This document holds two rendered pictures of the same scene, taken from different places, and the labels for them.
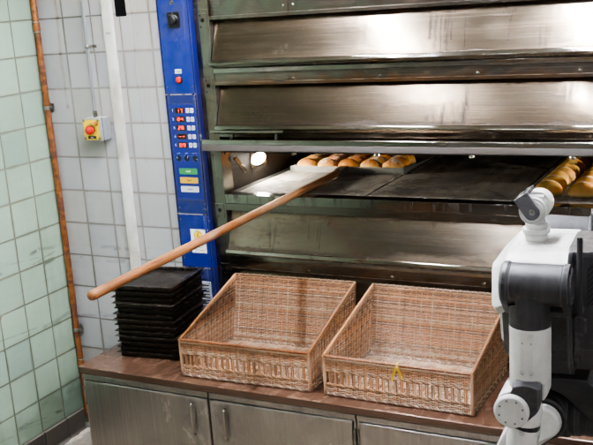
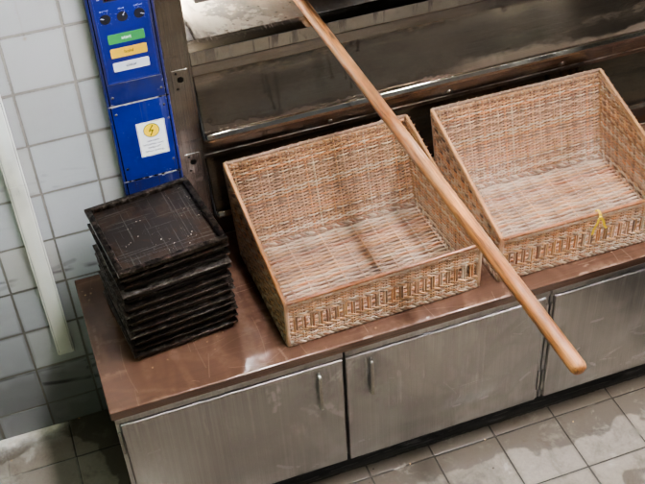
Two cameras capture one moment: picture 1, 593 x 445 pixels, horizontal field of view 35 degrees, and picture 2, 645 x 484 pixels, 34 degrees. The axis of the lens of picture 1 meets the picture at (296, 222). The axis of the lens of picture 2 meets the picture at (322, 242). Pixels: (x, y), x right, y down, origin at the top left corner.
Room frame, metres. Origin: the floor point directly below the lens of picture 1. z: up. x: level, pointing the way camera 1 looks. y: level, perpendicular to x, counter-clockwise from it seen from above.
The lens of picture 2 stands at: (2.01, 1.74, 2.54)
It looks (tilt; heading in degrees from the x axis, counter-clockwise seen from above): 41 degrees down; 315
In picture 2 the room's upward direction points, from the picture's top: 4 degrees counter-clockwise
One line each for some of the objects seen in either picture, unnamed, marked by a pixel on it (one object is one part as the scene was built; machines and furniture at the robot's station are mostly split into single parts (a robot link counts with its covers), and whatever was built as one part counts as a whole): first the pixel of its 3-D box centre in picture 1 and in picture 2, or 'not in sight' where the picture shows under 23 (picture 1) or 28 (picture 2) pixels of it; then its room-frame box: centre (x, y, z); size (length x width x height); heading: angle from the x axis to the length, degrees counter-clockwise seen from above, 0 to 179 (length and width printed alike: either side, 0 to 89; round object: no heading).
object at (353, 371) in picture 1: (418, 343); (551, 169); (3.21, -0.41, 0.72); 0.56 x 0.49 x 0.28; 61
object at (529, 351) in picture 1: (524, 371); not in sight; (1.96, -0.48, 1.12); 0.13 x 0.12 x 0.22; 156
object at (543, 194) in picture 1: (536, 210); not in sight; (2.17, -0.57, 1.44); 0.10 x 0.07 x 0.09; 156
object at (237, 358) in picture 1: (270, 328); (350, 224); (3.49, 0.13, 0.72); 0.56 x 0.49 x 0.28; 64
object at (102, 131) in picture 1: (96, 128); not in sight; (4.12, 0.84, 1.46); 0.10 x 0.07 x 0.10; 62
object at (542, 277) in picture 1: (536, 294); not in sight; (1.95, -0.50, 1.30); 0.12 x 0.09 x 0.14; 66
